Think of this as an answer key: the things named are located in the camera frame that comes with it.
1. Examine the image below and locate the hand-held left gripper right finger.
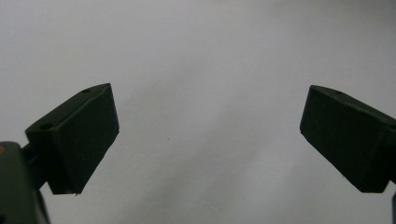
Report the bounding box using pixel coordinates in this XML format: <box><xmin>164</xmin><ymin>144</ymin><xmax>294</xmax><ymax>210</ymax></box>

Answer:
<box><xmin>299</xmin><ymin>84</ymin><xmax>396</xmax><ymax>194</ymax></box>

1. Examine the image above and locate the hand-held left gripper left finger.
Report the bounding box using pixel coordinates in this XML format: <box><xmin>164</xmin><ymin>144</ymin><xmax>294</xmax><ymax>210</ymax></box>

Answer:
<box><xmin>24</xmin><ymin>82</ymin><xmax>120</xmax><ymax>196</ymax></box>

